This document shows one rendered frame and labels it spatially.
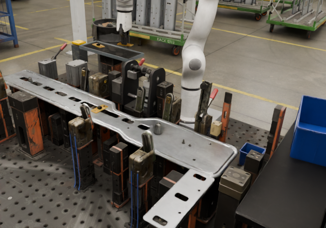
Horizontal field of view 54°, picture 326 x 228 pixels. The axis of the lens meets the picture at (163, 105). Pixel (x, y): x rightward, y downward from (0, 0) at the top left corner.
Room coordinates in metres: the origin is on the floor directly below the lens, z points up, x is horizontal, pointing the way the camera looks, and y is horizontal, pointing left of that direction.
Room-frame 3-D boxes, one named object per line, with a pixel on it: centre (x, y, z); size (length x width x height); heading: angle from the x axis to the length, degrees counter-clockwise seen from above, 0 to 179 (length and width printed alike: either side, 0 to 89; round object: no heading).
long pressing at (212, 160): (1.34, 0.32, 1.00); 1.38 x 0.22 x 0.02; 57
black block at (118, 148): (1.04, 0.17, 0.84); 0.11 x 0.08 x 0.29; 147
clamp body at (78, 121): (1.15, 0.35, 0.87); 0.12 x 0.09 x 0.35; 147
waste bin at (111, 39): (4.25, 0.74, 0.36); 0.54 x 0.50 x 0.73; 145
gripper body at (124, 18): (1.67, 0.22, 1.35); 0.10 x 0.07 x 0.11; 164
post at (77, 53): (1.88, 0.52, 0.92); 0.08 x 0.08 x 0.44; 57
